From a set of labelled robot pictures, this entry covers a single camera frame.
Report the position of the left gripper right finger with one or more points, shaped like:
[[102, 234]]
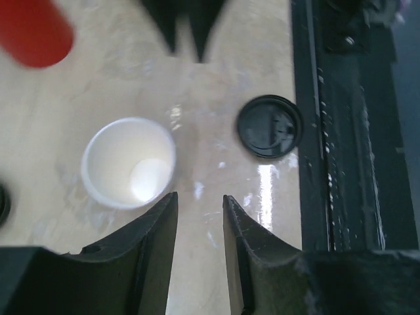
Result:
[[268, 276]]

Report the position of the white paper cup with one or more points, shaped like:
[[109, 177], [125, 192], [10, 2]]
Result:
[[129, 163]]

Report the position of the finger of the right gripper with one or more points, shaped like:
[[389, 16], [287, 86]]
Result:
[[205, 14], [165, 13]]

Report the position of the red straw holder cup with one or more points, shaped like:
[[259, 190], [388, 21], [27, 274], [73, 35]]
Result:
[[36, 34]]

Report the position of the black cup lid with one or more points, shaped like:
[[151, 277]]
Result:
[[5, 204], [269, 126]]

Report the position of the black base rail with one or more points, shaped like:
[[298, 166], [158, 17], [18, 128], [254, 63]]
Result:
[[354, 185]]

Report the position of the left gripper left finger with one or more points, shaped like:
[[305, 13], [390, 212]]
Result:
[[127, 272]]

